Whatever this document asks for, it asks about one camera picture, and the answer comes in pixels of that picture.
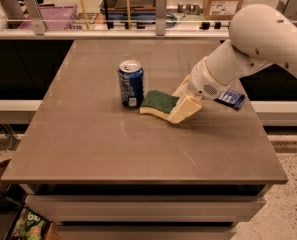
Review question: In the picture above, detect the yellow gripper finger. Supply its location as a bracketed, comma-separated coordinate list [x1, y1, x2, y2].
[173, 75, 190, 97]
[167, 95, 202, 124]

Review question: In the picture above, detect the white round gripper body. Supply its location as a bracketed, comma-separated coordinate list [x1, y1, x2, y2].
[188, 58, 228, 100]

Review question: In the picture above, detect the green and yellow sponge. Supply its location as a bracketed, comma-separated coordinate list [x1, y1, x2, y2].
[140, 90, 179, 120]

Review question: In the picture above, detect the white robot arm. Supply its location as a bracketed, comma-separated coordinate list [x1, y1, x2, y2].
[168, 4, 297, 124]

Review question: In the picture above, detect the blue pepsi can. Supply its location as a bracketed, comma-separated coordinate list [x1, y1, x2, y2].
[118, 60, 144, 108]

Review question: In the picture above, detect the blue snack bar wrapper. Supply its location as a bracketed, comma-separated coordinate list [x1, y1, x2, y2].
[215, 89, 245, 110]

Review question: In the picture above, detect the cardboard box with label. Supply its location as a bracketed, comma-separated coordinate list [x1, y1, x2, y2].
[203, 0, 244, 20]

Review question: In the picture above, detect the purple plastic crate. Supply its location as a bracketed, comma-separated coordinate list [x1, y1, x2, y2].
[17, 4, 79, 31]

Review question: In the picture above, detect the upper white drawer front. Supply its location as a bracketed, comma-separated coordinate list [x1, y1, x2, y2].
[26, 195, 266, 223]

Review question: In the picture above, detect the white drawer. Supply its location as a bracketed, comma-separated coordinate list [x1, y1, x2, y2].
[26, 195, 266, 223]
[57, 226, 236, 240]

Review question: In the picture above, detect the lower white drawer front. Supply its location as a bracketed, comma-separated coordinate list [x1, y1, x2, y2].
[57, 226, 236, 240]

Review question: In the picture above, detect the green chip bag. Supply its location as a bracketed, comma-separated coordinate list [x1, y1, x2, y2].
[10, 208, 48, 240]

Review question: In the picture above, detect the middle metal railing post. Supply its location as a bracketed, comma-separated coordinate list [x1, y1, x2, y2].
[156, 0, 167, 36]

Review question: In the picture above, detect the left metal railing post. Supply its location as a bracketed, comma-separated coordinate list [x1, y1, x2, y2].
[23, 0, 46, 35]

